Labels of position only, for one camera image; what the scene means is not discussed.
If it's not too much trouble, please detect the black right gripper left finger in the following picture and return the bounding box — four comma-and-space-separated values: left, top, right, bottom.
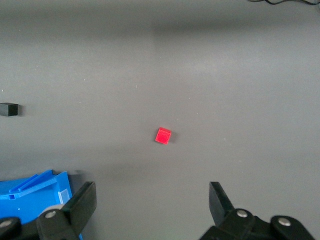
0, 181, 97, 240

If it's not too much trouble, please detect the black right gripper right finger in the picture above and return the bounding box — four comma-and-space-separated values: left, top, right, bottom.
198, 181, 316, 240

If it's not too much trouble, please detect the small red cube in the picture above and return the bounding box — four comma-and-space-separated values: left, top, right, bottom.
154, 126, 172, 145

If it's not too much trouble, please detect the small black cube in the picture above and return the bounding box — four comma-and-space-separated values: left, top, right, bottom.
0, 102, 19, 117

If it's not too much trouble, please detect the blue plastic storage bin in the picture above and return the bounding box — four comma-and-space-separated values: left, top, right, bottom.
0, 169, 83, 240

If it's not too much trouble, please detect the dark grey table mat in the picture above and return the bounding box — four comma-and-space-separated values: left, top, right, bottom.
0, 0, 320, 240

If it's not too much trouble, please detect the loose black looped cable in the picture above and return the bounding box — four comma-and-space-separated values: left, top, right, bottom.
247, 0, 320, 6

